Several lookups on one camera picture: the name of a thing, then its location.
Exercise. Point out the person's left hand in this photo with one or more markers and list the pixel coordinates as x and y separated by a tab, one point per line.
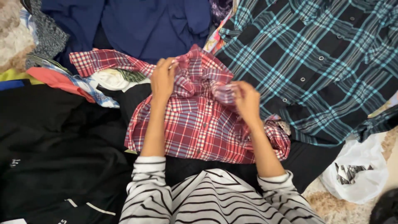
162	80

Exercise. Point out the person's right hand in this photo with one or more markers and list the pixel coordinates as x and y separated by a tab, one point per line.
248	101

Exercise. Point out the person's right fingers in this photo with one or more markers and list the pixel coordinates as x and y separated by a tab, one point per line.
240	88

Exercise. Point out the person's left fingers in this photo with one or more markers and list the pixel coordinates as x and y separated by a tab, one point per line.
169	63

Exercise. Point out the red plaid shirt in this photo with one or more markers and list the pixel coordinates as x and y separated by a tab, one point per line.
199	124

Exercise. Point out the navy blue garment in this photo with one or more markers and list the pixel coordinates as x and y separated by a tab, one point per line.
149	28

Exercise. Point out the colourful floral cloth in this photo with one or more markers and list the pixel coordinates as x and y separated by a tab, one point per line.
219	34

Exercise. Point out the white garment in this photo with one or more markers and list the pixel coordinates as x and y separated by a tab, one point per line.
112	79

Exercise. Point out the dark purple patterned cloth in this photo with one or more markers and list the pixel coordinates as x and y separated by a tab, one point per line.
220	9

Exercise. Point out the black teal plaid shirt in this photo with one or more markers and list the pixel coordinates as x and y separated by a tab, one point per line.
311	62

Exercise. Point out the blue white checked cloth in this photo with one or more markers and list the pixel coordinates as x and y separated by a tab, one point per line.
93	90

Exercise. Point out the black garment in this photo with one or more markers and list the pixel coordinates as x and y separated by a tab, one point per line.
304	161

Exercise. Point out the coral pink garment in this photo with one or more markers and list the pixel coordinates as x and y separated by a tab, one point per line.
59	81

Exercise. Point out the black white striped top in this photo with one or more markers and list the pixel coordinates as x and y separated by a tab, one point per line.
214	199

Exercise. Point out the grey knitted garment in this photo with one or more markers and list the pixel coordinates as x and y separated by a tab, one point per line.
46	34

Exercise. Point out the black jacket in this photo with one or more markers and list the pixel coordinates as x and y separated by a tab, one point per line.
59	155

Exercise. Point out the white plastic bag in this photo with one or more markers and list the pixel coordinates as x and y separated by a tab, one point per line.
357	174

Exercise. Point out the yellow green garment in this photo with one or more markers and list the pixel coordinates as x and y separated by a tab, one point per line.
15	76

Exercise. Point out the beige shaggy rug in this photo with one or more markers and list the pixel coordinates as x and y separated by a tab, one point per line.
342	205

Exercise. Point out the beige fluffy blanket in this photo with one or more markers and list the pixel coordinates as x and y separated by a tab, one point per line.
14	34

